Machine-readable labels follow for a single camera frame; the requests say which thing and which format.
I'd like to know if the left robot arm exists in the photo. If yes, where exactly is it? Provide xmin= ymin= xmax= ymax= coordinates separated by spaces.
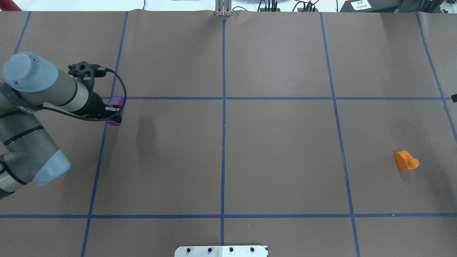
xmin=0 ymin=52 xmax=127 ymax=200

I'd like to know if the metal base plate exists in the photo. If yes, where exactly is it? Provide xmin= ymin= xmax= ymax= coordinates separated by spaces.
xmin=174 ymin=245 xmax=269 ymax=257

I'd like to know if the purple trapezoid block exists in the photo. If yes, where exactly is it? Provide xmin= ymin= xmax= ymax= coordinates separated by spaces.
xmin=106 ymin=96 xmax=126 ymax=126

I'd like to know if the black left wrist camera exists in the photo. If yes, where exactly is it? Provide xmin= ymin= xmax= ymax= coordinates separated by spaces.
xmin=67 ymin=61 xmax=107 ymax=80

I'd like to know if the orange trapezoid block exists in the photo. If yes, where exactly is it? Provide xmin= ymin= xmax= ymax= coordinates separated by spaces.
xmin=394 ymin=150 xmax=420 ymax=172

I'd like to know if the aluminium frame post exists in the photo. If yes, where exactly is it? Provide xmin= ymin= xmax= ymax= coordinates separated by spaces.
xmin=215 ymin=0 xmax=233 ymax=17

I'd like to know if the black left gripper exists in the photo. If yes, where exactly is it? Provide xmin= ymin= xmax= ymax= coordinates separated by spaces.
xmin=78 ymin=91 xmax=121 ymax=119

